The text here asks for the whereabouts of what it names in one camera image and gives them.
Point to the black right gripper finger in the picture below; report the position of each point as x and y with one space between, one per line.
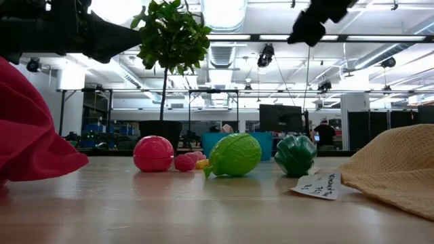
306 30

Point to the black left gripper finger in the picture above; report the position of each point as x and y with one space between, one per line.
108 39

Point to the red toy tomato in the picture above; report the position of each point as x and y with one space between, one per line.
153 154

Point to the dark green toy pepper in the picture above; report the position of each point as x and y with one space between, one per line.
295 156

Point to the light green toy cabbage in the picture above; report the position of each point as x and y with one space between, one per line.
235 156

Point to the pink toy peach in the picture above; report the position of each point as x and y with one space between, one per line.
202 156
192 156

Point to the red toy strawberry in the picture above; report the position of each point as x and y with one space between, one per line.
184 163

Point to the yellow toy banana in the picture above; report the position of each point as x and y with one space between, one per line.
202 164

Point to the black ceiling spotlight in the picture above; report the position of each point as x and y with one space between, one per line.
33 65
324 85
389 62

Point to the small green potted tree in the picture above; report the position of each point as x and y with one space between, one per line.
173 37

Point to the black computer monitor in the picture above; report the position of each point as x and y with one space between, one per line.
280 118

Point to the red cloth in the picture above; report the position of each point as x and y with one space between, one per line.
27 135

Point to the person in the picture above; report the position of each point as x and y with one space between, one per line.
325 135
227 128

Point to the black plant pot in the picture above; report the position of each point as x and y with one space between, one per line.
159 133

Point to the black partition screen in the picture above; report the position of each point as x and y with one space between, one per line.
366 130

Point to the blue plastic tub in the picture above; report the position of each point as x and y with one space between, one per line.
266 145

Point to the white handwritten paper tag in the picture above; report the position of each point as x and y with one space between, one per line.
318 185

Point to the yellow waffle cloth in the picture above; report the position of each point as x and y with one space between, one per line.
396 162

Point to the black overhead camera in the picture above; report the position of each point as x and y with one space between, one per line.
266 56

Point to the silver ceiling air duct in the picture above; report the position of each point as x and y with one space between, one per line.
223 15

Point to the black background rack frame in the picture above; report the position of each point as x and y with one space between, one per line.
213 91

